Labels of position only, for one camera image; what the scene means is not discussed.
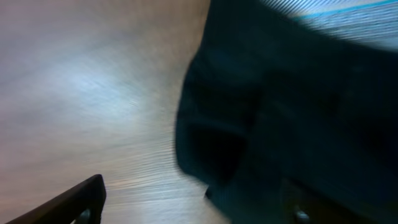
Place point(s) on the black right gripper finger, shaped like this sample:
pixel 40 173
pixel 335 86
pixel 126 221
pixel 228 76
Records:
pixel 82 203

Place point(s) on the black shorts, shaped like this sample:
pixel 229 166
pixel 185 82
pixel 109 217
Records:
pixel 287 125

